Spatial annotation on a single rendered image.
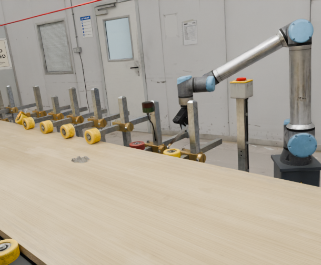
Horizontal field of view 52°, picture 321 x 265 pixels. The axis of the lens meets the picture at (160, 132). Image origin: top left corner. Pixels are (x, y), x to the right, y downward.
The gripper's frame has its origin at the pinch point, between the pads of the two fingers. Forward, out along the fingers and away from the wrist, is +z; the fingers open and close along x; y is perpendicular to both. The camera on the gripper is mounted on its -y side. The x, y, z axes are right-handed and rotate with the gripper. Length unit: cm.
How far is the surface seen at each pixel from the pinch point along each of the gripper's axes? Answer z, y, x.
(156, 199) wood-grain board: -9, -82, -52
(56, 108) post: -19, -32, 94
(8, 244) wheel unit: -10, -124, -35
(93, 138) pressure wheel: -12, -54, 21
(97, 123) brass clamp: -12, -33, 44
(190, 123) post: -19.7, -31.7, -29.0
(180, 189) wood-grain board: -9, -72, -54
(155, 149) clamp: -2.9, -32.8, -4.5
